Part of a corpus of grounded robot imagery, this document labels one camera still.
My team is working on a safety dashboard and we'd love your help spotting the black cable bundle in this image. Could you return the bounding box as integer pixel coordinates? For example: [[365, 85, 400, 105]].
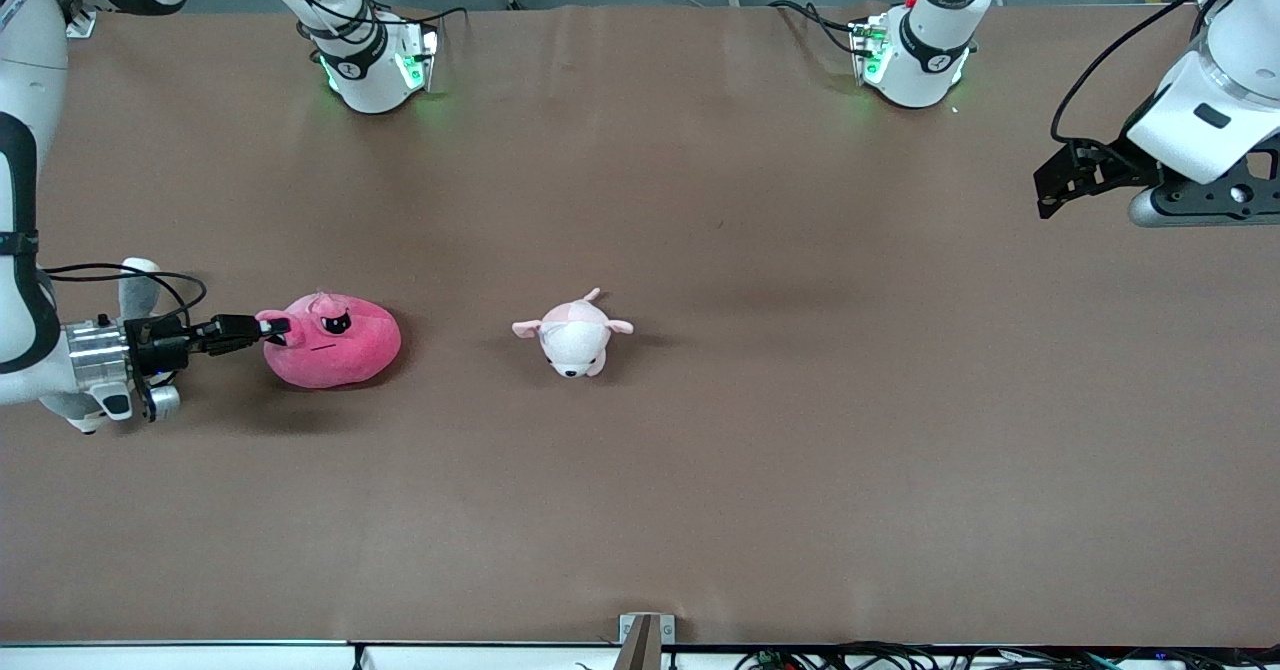
[[735, 640, 1280, 670]]

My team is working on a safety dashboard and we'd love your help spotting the hot pink round plush toy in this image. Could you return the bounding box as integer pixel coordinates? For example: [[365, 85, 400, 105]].
[[255, 291, 403, 390]]

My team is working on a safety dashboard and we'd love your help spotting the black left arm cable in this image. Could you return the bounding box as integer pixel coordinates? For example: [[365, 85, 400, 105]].
[[1050, 0, 1231, 146]]

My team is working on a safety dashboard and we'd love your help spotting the black left base cable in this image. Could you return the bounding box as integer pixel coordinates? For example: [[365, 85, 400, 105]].
[[770, 0, 866, 56]]

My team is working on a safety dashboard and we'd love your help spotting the pale pink plush animal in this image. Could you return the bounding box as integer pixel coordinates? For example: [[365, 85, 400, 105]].
[[512, 288, 635, 380]]

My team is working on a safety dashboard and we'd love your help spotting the black base cable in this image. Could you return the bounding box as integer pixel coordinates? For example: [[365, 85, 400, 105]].
[[300, 0, 469, 61], [770, 0, 866, 56]]

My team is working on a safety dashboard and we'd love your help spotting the grey white husky plush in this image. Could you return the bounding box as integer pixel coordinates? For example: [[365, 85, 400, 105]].
[[38, 257, 197, 436]]

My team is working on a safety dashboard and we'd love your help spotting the black right base cable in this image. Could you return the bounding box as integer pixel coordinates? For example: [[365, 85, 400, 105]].
[[300, 0, 469, 61]]

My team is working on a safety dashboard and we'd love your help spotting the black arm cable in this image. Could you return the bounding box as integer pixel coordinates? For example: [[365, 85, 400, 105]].
[[40, 262, 208, 329], [1050, 0, 1231, 146]]

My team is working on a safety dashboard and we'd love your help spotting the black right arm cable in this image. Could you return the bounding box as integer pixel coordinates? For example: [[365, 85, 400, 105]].
[[40, 262, 208, 329]]

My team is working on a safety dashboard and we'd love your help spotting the grey metal bracket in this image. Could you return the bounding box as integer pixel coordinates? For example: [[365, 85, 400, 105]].
[[618, 613, 677, 670]]

